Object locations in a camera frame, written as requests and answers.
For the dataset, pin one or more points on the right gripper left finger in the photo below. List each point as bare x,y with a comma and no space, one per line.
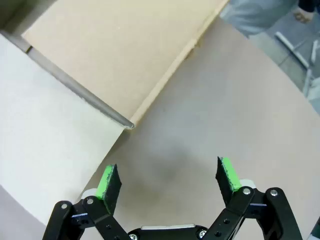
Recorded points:
110,190

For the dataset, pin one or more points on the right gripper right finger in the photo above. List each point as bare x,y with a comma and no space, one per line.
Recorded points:
226,185

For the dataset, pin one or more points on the brown cardboard box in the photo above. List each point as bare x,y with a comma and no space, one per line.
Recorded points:
105,55

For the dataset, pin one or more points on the light blue trouser leg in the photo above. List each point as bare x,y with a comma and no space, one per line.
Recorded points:
255,17

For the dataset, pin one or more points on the white metal frame bar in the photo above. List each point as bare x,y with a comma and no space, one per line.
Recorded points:
292,47

